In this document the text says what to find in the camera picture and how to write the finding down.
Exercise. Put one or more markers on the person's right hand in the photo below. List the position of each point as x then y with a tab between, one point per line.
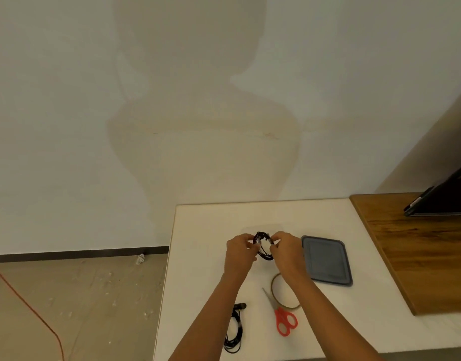
290	255

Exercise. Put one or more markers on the white scrap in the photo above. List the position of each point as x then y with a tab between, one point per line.
140	259

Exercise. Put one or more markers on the clear tape roll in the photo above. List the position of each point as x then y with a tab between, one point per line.
272	287

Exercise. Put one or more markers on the black television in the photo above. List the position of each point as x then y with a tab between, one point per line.
444	201

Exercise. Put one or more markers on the person's left hand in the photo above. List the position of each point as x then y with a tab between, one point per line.
238	257

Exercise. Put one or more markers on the wooden board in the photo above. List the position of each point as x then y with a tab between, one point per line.
418	251

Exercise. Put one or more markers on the person's left forearm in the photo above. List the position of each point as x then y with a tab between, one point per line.
208	323

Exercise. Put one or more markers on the red scissors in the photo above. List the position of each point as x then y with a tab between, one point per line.
286	323

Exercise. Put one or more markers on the person's right forearm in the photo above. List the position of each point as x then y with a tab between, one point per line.
328	323

